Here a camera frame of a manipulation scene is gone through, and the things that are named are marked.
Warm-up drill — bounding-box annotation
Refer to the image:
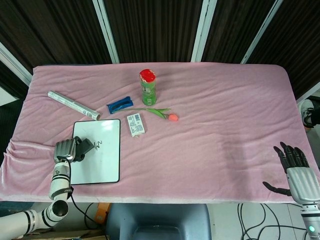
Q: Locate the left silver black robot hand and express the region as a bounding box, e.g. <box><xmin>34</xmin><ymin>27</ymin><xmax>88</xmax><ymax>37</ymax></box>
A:
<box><xmin>53</xmin><ymin>136</ymin><xmax>87</xmax><ymax>164</ymax></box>

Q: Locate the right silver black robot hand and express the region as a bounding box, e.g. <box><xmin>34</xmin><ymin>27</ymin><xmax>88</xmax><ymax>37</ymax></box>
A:
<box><xmin>262</xmin><ymin>141</ymin><xmax>320</xmax><ymax>206</ymax></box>

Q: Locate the black eraser block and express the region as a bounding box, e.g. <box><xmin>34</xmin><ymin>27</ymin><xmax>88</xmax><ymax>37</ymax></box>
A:
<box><xmin>74</xmin><ymin>138</ymin><xmax>95</xmax><ymax>157</ymax></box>

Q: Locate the small black-framed whiteboard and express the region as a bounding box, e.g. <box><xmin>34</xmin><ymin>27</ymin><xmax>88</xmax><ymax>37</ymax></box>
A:
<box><xmin>66</xmin><ymin>118</ymin><xmax>121</xmax><ymax>186</ymax></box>

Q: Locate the silver plastic wrap roll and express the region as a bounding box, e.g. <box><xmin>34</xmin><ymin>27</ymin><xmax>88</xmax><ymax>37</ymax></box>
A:
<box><xmin>47</xmin><ymin>90</ymin><xmax>102</xmax><ymax>121</ymax></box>

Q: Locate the white black sneaker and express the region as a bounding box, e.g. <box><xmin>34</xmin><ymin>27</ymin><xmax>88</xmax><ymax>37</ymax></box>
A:
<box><xmin>300</xmin><ymin>98</ymin><xmax>320</xmax><ymax>129</ymax></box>

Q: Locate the blue snack packet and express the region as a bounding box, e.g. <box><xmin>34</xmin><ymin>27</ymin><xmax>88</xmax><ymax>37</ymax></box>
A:
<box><xmin>106</xmin><ymin>96</ymin><xmax>135</xmax><ymax>115</ymax></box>

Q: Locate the orange box under table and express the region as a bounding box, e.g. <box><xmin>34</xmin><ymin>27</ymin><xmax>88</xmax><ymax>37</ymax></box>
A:
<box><xmin>95</xmin><ymin>202</ymin><xmax>111</xmax><ymax>227</ymax></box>

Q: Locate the white printed small box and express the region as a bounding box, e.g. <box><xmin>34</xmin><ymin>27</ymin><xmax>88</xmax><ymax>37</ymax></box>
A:
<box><xmin>126</xmin><ymin>113</ymin><xmax>147</xmax><ymax>138</ymax></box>

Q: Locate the pink artificial tulip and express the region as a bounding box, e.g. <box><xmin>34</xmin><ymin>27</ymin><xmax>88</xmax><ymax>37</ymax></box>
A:
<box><xmin>112</xmin><ymin>107</ymin><xmax>180</xmax><ymax>124</ymax></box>

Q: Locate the green can with red lid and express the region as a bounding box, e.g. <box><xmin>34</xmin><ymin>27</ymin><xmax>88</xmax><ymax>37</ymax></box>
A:
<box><xmin>139</xmin><ymin>68</ymin><xmax>159</xmax><ymax>106</ymax></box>

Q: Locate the grey blue chair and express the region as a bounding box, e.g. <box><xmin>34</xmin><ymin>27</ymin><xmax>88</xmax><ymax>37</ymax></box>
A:
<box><xmin>105</xmin><ymin>202</ymin><xmax>212</xmax><ymax>240</ymax></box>

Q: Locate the pink velvet tablecloth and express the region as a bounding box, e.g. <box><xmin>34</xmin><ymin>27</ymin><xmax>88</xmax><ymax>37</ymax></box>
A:
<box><xmin>0</xmin><ymin>62</ymin><xmax>320</xmax><ymax>204</ymax></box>

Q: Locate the black floor cable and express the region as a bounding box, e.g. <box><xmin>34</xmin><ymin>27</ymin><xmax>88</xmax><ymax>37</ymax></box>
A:
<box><xmin>236</xmin><ymin>202</ymin><xmax>308</xmax><ymax>240</ymax></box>

